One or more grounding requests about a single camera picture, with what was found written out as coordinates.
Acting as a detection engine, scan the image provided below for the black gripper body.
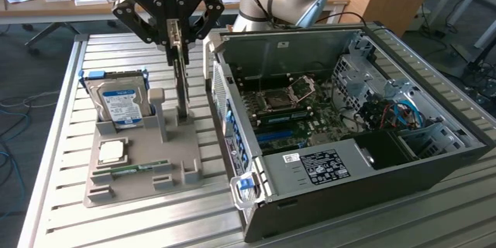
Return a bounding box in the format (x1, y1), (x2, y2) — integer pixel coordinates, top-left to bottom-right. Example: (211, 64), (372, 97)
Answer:
(131, 0), (207, 42)

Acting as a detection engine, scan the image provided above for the flat white box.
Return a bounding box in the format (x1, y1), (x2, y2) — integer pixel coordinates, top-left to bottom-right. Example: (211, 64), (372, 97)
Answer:
(74, 0), (110, 7)

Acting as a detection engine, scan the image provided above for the hard disk with blue rails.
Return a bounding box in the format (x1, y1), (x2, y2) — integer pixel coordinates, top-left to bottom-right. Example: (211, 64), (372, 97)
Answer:
(79, 67), (156, 130)

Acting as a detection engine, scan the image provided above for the metal socket cover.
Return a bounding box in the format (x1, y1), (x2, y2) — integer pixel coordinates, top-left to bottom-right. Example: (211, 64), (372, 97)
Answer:
(286, 75), (318, 103)

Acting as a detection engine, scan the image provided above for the CPU socket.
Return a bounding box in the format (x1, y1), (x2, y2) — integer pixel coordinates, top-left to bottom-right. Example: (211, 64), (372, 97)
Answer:
(263, 89), (299, 112)

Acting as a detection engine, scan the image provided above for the thin metal locking lever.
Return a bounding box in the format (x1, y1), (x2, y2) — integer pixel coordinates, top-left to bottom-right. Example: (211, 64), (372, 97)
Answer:
(296, 88), (316, 104)

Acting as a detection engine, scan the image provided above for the blue expansion slot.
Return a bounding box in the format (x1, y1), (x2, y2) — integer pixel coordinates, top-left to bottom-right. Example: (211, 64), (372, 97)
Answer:
(255, 130), (295, 145)

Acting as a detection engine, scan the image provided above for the silver perforated drive cage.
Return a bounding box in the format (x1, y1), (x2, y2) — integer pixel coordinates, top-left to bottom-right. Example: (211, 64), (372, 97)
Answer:
(332, 53), (414, 109)

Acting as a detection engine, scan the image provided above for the silver CPU chip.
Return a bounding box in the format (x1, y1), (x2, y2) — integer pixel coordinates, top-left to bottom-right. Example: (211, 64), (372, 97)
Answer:
(99, 141), (126, 164)

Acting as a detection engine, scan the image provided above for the green motherboard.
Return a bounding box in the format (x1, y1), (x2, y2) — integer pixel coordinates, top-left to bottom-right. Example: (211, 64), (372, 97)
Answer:
(240, 70), (362, 156)

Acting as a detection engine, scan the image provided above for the gray parts rack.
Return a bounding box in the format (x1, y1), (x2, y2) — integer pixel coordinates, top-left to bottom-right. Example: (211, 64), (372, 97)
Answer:
(83, 87), (206, 209)

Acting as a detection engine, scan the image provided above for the gray power supply unit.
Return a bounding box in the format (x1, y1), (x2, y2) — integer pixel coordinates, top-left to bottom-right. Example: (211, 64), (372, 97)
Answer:
(263, 139), (375, 196)

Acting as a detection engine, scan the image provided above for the black open PC case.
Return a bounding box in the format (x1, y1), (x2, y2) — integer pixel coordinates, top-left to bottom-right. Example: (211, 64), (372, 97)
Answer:
(203, 21), (490, 243)

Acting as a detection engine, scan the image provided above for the silver disk bay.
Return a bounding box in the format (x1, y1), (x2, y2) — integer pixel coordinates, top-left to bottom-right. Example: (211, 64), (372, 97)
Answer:
(398, 122), (468, 160)

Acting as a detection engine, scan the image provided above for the wooden desk with white frame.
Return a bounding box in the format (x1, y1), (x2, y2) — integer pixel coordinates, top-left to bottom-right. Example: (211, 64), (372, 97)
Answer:
(0, 0), (352, 56)

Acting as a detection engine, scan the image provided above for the thin black cable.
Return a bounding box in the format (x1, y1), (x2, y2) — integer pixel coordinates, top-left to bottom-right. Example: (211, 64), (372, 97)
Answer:
(316, 11), (388, 31)

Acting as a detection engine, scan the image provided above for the gray floor cable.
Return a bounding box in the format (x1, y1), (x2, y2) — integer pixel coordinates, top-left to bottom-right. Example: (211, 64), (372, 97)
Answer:
(0, 91), (62, 109)

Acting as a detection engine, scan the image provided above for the blue disk wire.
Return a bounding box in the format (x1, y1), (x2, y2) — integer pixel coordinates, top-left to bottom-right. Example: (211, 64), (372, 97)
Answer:
(391, 99), (427, 130)

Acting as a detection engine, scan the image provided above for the blue floor cable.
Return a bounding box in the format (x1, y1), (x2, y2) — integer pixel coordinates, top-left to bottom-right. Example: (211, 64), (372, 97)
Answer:
(0, 108), (31, 220)

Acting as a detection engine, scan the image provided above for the white table frame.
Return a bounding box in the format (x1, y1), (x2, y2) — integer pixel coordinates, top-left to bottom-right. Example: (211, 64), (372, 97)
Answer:
(424, 0), (496, 49)

